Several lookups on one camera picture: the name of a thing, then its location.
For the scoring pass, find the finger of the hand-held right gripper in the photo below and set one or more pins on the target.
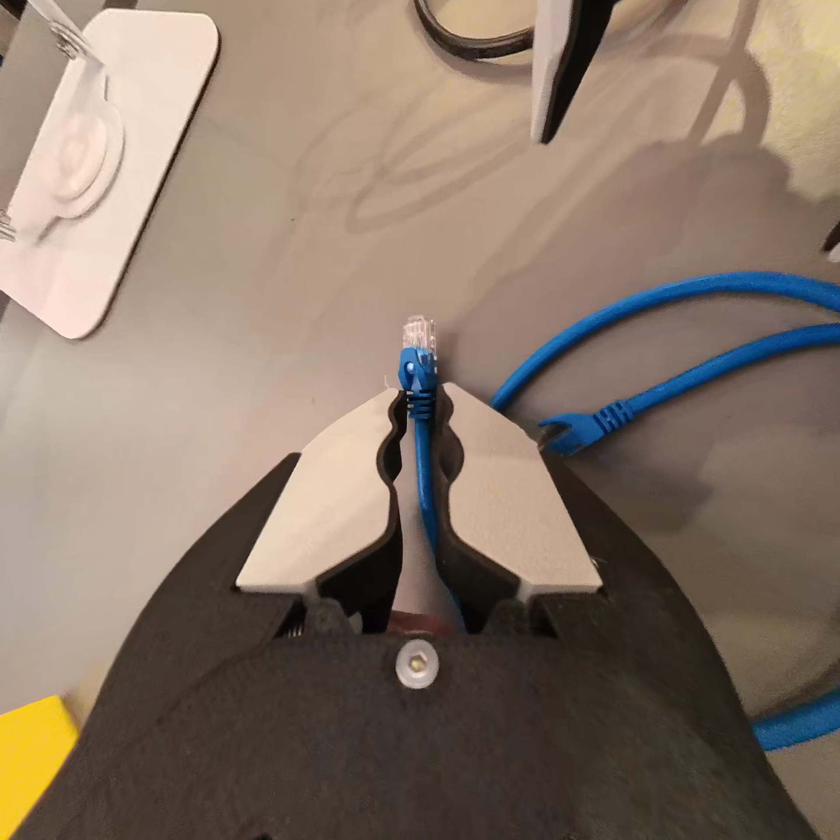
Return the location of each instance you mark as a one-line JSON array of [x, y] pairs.
[[558, 65], [835, 246]]

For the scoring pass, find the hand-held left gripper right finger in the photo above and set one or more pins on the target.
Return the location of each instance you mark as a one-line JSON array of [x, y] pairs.
[[518, 512]]

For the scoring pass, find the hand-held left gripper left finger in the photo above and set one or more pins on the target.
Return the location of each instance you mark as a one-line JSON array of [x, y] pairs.
[[328, 505]]

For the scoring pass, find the yellow plastic bin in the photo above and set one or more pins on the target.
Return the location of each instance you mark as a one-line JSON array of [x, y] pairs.
[[33, 754]]

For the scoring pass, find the clear acrylic stand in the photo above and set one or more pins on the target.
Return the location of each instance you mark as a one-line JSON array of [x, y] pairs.
[[88, 164]]

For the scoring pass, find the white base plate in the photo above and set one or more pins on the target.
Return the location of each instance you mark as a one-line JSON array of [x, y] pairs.
[[151, 98]]

